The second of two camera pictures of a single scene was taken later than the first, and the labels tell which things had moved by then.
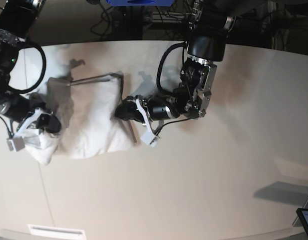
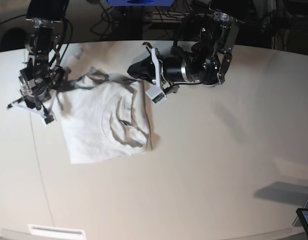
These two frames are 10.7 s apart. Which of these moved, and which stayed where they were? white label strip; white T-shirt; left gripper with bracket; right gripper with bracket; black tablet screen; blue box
Moved: white T-shirt; right gripper with bracket; left gripper with bracket
Stayed: blue box; white label strip; black tablet screen
